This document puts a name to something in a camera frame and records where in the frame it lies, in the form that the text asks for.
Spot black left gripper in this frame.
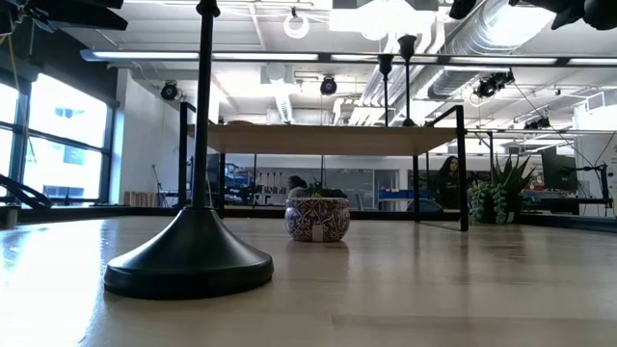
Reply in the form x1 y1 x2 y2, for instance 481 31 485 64
0 0 129 31

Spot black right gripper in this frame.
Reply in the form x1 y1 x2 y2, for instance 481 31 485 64
450 0 617 31

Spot black metal candlestick holder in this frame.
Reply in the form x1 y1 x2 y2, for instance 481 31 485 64
376 53 395 127
103 0 275 301
396 34 418 128

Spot purple patterned candle tin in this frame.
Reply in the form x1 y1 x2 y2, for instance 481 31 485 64
283 196 352 243

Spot black computer monitor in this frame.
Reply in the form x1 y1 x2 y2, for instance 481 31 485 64
540 152 579 193

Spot green artificial plant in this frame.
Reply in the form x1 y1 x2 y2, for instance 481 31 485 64
469 153 536 227

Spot person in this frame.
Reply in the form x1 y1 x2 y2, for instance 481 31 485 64
286 174 309 200
431 154 467 211

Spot overhead light bar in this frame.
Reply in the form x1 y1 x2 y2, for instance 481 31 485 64
79 47 617 68

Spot wooden crate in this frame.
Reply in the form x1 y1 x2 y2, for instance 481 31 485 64
123 191 160 207

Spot blue storage bins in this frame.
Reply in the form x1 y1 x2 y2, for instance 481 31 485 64
377 188 416 201

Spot wooden shelf riser, black legs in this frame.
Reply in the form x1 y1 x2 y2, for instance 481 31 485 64
178 101 469 232

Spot silver ceiling air duct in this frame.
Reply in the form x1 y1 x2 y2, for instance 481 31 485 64
359 0 555 126

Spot black ceiling mounted camera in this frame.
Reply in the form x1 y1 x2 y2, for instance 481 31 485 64
472 69 516 100

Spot black metal table frame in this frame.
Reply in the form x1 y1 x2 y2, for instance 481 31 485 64
0 172 617 233

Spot white ring lamp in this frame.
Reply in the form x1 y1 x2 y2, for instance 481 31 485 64
282 12 310 40

